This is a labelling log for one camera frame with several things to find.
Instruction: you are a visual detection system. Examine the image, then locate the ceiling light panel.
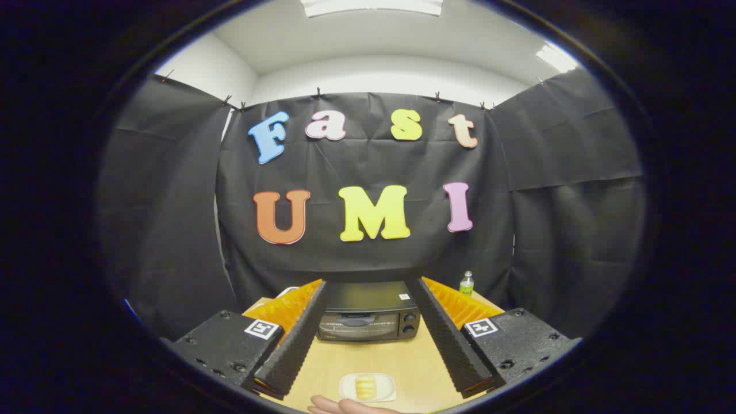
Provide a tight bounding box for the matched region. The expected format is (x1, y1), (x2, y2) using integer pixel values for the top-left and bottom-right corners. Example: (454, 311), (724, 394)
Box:
(300, 0), (444, 18)
(535, 44), (578, 74)

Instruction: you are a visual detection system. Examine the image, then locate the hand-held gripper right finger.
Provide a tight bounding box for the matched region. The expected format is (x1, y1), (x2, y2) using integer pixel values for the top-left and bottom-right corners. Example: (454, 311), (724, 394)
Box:
(407, 277), (581, 399)

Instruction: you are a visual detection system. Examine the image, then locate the white square plate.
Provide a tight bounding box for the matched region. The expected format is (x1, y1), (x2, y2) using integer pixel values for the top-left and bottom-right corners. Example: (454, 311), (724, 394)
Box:
(339, 373), (397, 403)

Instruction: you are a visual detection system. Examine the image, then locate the black toaster oven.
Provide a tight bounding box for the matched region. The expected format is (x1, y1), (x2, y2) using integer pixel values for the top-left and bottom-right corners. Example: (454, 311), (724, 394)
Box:
(317, 281), (421, 343)

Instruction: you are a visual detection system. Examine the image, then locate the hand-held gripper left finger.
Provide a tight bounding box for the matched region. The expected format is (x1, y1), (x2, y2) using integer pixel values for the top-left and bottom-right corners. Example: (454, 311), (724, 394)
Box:
(160, 279), (328, 401)

